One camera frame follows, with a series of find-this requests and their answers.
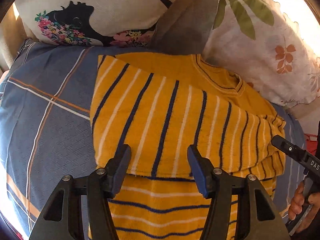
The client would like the woman silhouette butterfly pillow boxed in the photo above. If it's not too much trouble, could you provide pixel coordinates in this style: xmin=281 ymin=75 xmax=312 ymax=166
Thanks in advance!
xmin=15 ymin=0 xmax=176 ymax=47

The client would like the person's right hand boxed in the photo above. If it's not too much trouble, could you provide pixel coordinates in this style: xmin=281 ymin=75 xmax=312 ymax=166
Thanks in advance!
xmin=288 ymin=182 xmax=320 ymax=233

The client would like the red object beside bed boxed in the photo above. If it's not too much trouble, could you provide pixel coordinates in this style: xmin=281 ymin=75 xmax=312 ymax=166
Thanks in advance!
xmin=304 ymin=133 xmax=319 ymax=157

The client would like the white leaf print pillow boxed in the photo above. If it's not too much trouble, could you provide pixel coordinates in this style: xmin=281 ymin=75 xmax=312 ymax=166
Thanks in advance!
xmin=202 ymin=0 xmax=319 ymax=107

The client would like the yellow striped knit sweater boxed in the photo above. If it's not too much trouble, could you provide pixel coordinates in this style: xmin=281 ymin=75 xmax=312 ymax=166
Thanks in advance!
xmin=90 ymin=53 xmax=285 ymax=239

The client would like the blue plaid bed sheet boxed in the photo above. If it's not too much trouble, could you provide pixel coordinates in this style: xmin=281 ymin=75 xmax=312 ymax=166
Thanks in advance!
xmin=1 ymin=41 xmax=305 ymax=237

